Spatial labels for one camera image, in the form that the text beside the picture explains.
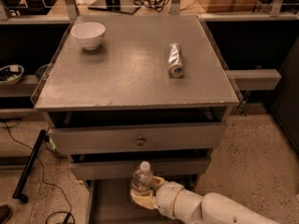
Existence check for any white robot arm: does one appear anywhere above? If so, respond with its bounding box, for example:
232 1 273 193
130 176 279 224

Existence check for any dark shoe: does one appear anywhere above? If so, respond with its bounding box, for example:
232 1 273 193
0 204 13 224

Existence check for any black floor cable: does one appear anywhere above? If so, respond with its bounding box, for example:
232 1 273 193
0 119 77 224

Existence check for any grey side shelf rail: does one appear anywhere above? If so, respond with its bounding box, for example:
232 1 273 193
226 69 281 91

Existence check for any clear plastic water bottle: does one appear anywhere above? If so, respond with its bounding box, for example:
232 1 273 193
131 161 153 193

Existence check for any bottom open grey drawer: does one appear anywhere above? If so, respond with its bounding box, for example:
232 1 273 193
89 178 184 224

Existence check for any middle grey drawer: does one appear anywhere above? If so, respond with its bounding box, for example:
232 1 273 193
69 158 210 180

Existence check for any top grey drawer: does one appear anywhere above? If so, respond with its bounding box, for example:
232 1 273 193
50 122 226 154

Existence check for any black bar on floor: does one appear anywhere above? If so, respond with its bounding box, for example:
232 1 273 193
12 130 46 203

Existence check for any silver foil-wrapped can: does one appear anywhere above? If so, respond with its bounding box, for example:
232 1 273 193
167 43 184 77

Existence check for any black monitor stand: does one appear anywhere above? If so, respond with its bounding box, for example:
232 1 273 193
88 0 140 15

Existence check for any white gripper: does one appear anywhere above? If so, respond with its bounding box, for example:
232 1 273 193
130 176 184 219

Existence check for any grey drawer cabinet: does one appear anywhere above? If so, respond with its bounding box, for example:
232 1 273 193
34 14 240 224

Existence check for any white ceramic bowl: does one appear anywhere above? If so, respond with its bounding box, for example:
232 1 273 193
71 22 106 50

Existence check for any bowl with dark items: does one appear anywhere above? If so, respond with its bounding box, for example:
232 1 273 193
0 64 24 85

